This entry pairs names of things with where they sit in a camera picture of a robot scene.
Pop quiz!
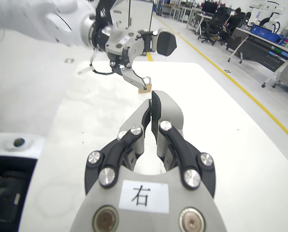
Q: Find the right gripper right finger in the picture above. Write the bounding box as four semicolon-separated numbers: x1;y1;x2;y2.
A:
151;90;217;198

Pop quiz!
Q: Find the black computer monitor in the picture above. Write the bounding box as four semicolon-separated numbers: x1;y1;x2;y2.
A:
202;1;218;14

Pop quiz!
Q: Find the blue plastic crate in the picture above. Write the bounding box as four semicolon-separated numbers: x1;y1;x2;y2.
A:
251;24;286;45

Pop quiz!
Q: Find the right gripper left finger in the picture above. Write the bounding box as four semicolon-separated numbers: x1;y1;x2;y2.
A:
84;99;151;196

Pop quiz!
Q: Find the robot body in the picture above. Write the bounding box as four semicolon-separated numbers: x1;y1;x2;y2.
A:
0;115;47;232

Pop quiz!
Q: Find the grey desk with dark panel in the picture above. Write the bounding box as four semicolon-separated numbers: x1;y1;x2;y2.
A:
227;27;288;89

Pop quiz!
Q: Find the black cable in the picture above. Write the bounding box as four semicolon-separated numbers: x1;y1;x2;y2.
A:
77;49;116;76

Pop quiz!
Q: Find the person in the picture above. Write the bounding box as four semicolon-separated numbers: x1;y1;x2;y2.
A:
227;8;244;36

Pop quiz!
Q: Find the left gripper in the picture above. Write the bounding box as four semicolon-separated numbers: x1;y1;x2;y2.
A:
81;14;177;91

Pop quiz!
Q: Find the white partition panel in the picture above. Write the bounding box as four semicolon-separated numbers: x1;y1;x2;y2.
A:
129;0;154;35

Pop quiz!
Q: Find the brass padlock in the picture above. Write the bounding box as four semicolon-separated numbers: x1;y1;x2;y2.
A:
138;76;152;94

